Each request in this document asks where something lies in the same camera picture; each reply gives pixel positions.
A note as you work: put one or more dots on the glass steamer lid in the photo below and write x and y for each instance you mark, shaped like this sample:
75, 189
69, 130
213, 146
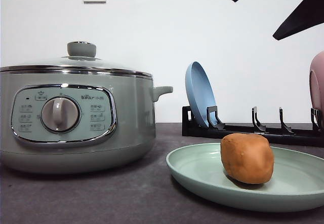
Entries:
81, 58

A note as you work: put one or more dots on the blue plate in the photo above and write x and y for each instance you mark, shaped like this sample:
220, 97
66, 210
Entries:
200, 93

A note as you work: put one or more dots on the green plate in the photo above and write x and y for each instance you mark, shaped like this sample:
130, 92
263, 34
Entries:
297, 181

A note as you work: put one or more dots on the pink plate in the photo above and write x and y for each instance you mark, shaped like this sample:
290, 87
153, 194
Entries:
316, 82

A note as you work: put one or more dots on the black plate rack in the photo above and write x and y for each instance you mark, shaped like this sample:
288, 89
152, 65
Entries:
283, 134

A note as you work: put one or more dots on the green electric steamer pot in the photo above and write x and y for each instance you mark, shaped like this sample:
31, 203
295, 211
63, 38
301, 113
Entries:
75, 119

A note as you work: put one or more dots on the brown potato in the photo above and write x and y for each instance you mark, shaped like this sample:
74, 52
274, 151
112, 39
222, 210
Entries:
247, 158

